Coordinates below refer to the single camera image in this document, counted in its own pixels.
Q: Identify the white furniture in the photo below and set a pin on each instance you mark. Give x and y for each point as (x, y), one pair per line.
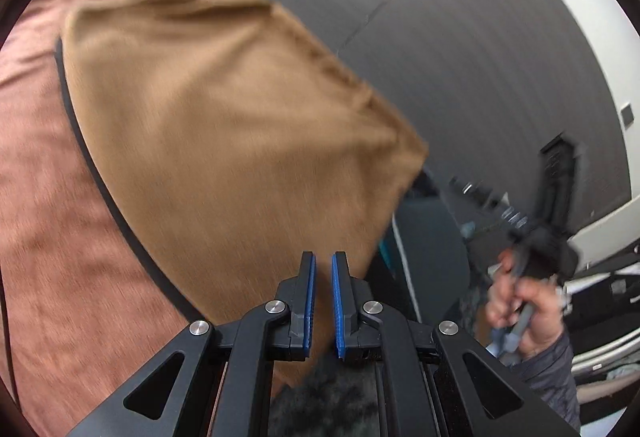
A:
(610, 277)

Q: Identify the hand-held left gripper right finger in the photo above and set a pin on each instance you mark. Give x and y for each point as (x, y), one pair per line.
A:
(337, 312)

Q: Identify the dark grey wardrobe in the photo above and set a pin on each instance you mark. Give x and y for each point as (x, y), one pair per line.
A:
(475, 42)

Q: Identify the person's right forearm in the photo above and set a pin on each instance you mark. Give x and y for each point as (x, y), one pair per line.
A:
(550, 392)

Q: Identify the person's right hand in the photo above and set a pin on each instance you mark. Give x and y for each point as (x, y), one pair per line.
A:
(542, 312)

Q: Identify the black wall switch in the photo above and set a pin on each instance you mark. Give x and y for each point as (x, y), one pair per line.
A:
(627, 113)

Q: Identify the brown printed t-shirt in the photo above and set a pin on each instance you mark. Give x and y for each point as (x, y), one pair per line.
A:
(225, 142)

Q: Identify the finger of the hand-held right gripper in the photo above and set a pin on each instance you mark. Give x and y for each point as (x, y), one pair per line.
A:
(487, 203)

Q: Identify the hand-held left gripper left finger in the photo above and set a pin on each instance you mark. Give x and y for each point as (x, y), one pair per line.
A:
(311, 307)

